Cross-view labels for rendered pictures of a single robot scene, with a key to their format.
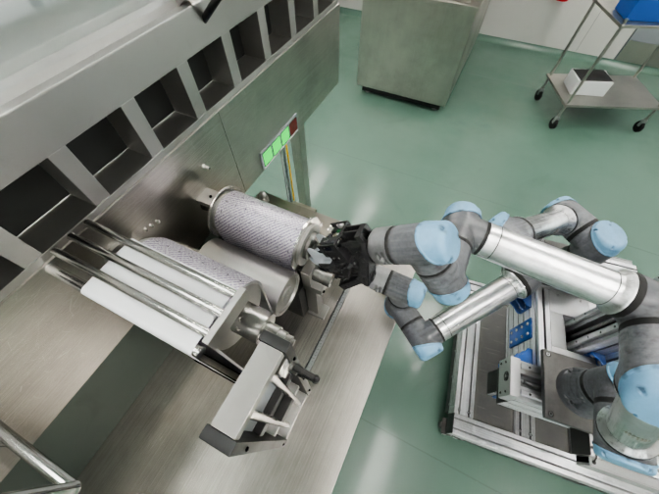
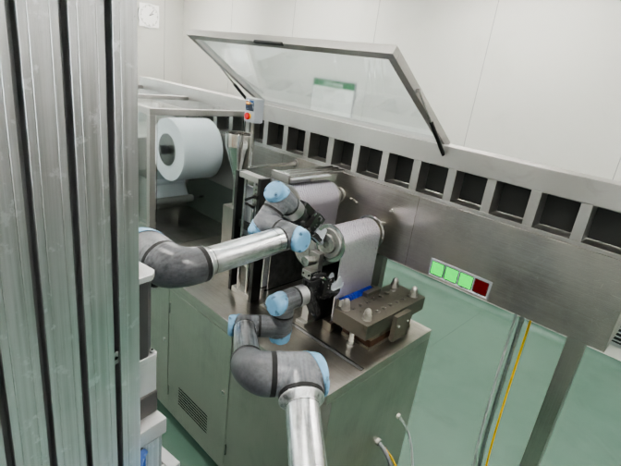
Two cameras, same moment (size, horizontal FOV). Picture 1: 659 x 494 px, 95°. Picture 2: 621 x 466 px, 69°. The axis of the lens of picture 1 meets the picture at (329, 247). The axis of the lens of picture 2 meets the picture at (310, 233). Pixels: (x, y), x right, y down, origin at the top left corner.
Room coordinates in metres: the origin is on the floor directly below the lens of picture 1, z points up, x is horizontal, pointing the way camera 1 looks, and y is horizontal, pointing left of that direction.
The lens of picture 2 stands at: (0.77, -1.51, 1.86)
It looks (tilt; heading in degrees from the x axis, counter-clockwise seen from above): 20 degrees down; 105
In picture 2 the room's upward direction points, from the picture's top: 8 degrees clockwise
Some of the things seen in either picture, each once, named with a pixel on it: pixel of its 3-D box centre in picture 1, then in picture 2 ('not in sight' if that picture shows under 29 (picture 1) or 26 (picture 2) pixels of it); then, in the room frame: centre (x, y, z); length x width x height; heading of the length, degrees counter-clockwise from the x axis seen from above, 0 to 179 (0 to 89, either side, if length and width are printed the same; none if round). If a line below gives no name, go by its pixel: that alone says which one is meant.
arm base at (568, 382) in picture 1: (591, 390); not in sight; (0.12, -0.81, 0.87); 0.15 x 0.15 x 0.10
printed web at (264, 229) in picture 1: (246, 282); (322, 247); (0.36, 0.23, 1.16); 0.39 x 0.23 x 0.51; 154
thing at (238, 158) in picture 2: not in sight; (236, 202); (-0.17, 0.47, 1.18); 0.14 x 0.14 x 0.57
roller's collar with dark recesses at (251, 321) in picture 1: (253, 322); not in sight; (0.19, 0.15, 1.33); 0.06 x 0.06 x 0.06; 64
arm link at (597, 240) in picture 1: (597, 242); not in sight; (0.59, -0.97, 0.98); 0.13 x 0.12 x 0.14; 26
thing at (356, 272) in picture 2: not in sight; (356, 274); (0.53, 0.14, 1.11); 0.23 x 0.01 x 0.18; 64
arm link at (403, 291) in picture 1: (404, 289); (284, 301); (0.36, -0.21, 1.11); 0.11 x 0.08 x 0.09; 64
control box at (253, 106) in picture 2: not in sight; (252, 110); (-0.06, 0.33, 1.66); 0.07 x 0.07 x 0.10; 63
